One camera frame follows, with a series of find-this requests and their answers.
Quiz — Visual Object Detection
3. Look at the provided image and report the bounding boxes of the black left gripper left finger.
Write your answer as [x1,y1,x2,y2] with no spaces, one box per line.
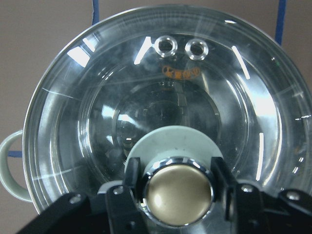
[19,157,148,234]

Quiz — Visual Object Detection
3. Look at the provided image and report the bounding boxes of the glass pot lid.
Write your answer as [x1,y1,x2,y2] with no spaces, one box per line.
[22,12,312,226]

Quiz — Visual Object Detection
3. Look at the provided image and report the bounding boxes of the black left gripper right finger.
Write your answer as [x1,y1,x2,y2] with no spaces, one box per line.
[211,157,312,234]

